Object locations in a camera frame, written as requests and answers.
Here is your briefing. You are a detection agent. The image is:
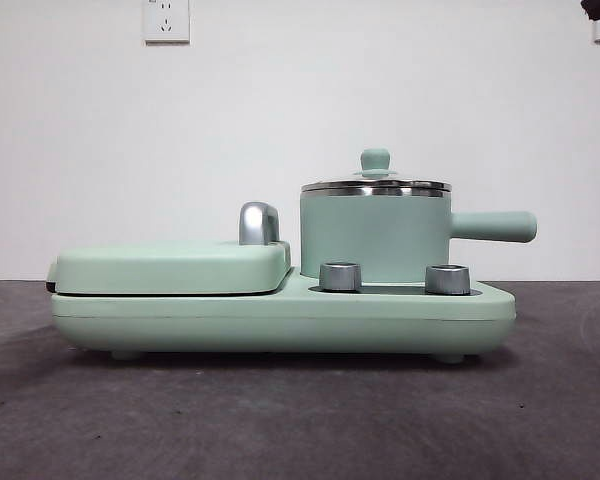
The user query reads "green steamer pot with handle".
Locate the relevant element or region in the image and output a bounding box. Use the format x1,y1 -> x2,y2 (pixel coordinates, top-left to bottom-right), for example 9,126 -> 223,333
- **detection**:
299,182 -> 538,284

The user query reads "chrome grill cover handle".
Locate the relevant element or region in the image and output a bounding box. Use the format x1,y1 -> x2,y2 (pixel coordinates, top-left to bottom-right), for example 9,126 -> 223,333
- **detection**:
238,200 -> 282,246

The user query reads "green breakfast maker base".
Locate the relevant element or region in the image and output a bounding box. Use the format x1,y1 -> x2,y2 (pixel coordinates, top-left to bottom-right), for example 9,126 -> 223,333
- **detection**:
49,265 -> 517,362

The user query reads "green grill press cover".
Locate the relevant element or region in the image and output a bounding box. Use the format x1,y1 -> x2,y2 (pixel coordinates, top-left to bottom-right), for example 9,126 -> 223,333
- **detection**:
46,238 -> 294,296

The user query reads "silver control knob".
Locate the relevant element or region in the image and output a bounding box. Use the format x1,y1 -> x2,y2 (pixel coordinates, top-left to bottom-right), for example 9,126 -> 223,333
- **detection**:
318,260 -> 364,291
424,263 -> 471,295

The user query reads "glass lid with green knob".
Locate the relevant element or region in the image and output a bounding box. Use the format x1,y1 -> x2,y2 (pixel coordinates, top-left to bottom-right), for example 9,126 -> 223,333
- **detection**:
300,146 -> 452,194

